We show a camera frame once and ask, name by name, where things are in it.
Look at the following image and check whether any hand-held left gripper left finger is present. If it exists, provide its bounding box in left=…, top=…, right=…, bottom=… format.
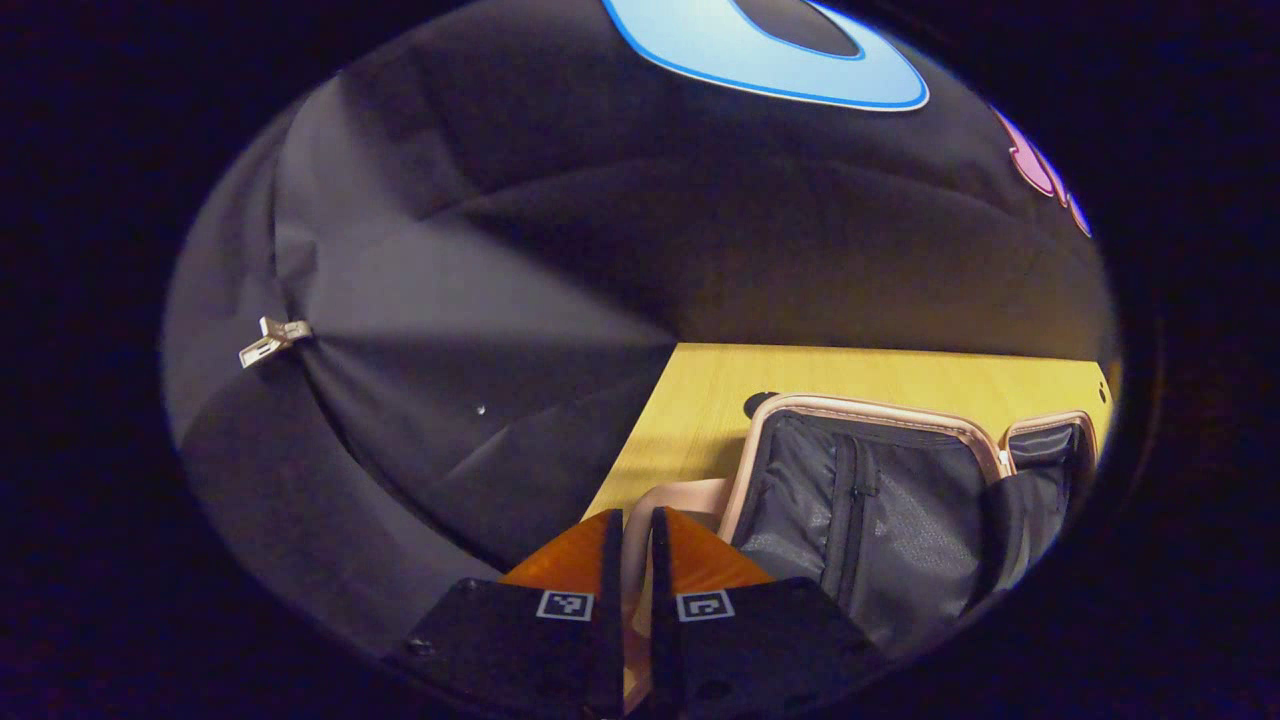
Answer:
left=395, top=508, right=626, bottom=719

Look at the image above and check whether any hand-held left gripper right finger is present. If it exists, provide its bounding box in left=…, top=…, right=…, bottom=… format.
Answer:
left=650, top=506, right=889, bottom=719

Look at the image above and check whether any pink suitcase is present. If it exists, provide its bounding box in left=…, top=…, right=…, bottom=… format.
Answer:
left=620, top=393, right=1101, bottom=701

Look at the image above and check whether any black backdrop cloth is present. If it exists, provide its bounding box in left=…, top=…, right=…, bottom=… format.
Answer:
left=160, top=0, right=1116, bottom=651

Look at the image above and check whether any small cloth clip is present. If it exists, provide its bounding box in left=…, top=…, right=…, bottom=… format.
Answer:
left=238, top=316, right=313, bottom=370

